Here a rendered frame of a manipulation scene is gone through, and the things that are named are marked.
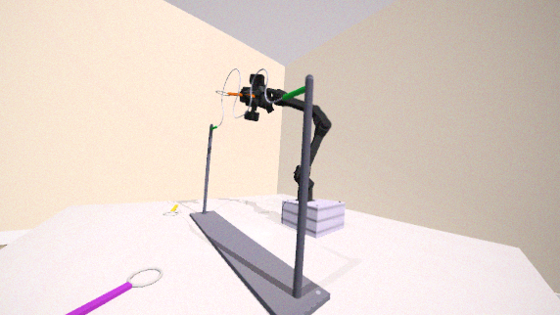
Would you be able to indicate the grey loop with yellow handle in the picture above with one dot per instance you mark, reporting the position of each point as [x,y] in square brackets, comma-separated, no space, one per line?
[173,210]

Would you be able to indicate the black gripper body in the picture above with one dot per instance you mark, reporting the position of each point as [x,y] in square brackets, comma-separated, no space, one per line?
[253,114]

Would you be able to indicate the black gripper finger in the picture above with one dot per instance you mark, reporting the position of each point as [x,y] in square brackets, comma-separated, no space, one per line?
[254,91]
[254,102]

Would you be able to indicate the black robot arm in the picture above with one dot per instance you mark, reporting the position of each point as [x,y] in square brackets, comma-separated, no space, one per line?
[320,119]

